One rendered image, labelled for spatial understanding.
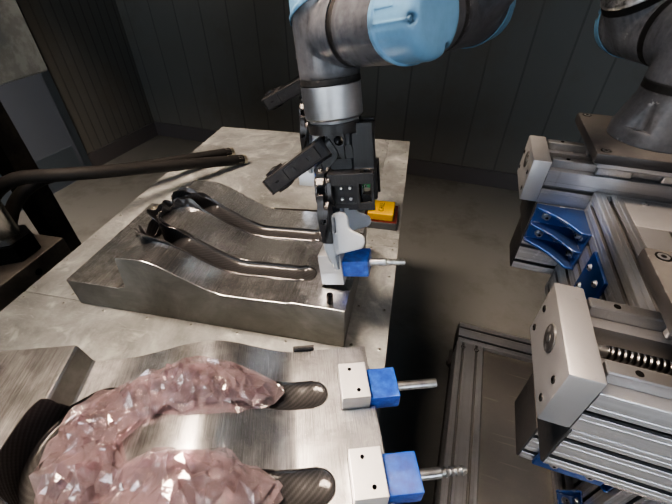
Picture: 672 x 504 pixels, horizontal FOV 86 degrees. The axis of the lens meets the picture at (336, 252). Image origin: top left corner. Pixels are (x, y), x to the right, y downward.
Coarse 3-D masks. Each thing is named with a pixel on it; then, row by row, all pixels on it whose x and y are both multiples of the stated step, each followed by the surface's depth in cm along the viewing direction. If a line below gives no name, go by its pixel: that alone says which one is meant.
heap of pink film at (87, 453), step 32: (128, 384) 43; (160, 384) 43; (192, 384) 42; (224, 384) 43; (256, 384) 46; (96, 416) 41; (128, 416) 42; (64, 448) 39; (96, 448) 38; (160, 448) 37; (224, 448) 39; (32, 480) 36; (64, 480) 36; (96, 480) 37; (128, 480) 36; (160, 480) 35; (192, 480) 35; (224, 480) 36; (256, 480) 38
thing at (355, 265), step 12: (324, 252) 56; (348, 252) 58; (360, 252) 57; (324, 264) 56; (348, 264) 56; (360, 264) 55; (372, 264) 57; (384, 264) 56; (396, 264) 56; (324, 276) 57; (336, 276) 57; (348, 276) 57; (360, 276) 56
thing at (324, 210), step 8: (320, 192) 50; (320, 200) 49; (320, 208) 49; (328, 208) 49; (320, 216) 49; (328, 216) 49; (320, 224) 50; (328, 224) 50; (320, 232) 50; (328, 232) 51; (328, 240) 51
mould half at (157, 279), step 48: (144, 240) 61; (240, 240) 68; (288, 240) 69; (96, 288) 64; (144, 288) 61; (192, 288) 58; (240, 288) 59; (288, 288) 59; (288, 336) 61; (336, 336) 59
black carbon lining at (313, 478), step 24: (288, 384) 49; (312, 384) 49; (48, 408) 42; (288, 408) 47; (312, 408) 46; (24, 432) 40; (48, 432) 43; (0, 456) 37; (24, 456) 40; (0, 480) 36; (24, 480) 39; (288, 480) 40; (312, 480) 40
